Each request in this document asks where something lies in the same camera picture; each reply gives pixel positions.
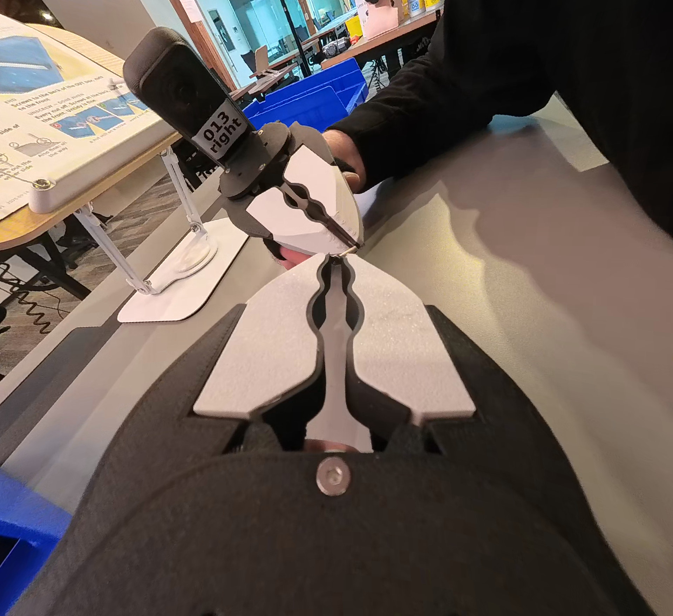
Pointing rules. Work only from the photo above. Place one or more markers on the wooden board stand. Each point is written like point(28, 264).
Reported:
point(179, 285)

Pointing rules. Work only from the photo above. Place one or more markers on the person's right hand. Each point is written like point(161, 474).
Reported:
point(347, 151)

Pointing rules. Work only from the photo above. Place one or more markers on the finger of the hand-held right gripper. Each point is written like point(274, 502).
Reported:
point(294, 227)
point(326, 179)

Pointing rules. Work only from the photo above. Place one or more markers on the metal screw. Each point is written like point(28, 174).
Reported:
point(347, 252)

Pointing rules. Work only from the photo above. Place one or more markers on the grey desk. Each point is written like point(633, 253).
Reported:
point(526, 311)

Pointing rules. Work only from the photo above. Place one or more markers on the cardboard box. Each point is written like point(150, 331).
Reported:
point(381, 17)

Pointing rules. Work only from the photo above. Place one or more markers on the black tripod stand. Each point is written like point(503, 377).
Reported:
point(284, 1)

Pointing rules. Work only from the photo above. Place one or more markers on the instruction sheet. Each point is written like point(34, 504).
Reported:
point(31, 116)

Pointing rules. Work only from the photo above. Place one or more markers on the yellow box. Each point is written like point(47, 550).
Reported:
point(353, 24)

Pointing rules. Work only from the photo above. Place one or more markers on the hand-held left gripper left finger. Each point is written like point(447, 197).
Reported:
point(263, 353)

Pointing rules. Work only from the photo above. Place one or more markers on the blue plastic bin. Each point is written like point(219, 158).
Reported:
point(315, 95)
point(26, 526)

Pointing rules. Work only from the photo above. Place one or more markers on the person's right forearm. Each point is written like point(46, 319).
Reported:
point(420, 116)

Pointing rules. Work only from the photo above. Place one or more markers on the dark grey desk mat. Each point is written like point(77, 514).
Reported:
point(52, 358)

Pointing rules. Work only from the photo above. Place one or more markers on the black portable radio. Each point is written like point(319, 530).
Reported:
point(336, 48)

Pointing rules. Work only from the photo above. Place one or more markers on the wooden work table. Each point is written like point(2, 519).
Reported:
point(389, 38)

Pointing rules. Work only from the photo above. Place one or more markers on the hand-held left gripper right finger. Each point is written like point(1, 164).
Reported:
point(410, 358)

